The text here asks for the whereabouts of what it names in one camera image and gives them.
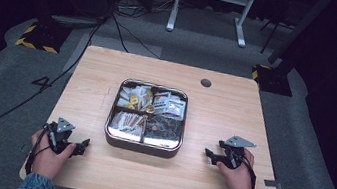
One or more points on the pile of white yellow packets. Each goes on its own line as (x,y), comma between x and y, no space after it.
(134,97)

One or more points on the pile of dark packets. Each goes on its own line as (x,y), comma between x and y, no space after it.
(164,128)

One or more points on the black yellow striped stand base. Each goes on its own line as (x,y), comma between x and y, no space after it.
(273,81)
(43,37)

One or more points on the pile of white brown packets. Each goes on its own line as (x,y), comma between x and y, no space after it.
(127,122)

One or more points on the divided metal tray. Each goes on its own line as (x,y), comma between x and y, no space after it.
(109,138)

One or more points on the dark slanted pole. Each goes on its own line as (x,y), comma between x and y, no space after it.
(296,29)

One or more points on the grey flat stand foot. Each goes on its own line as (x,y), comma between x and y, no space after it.
(73,21)

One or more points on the person's right hand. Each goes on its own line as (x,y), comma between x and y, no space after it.
(237,180)

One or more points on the pile of white red packets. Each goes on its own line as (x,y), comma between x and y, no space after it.
(170,105)

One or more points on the person's left hand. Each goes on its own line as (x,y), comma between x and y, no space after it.
(47,160)

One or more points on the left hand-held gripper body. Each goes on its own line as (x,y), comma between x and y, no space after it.
(61,137)

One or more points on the grey tape strip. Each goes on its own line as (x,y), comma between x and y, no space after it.
(25,148)
(272,183)

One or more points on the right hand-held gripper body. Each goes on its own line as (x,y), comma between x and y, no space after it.
(233,153)

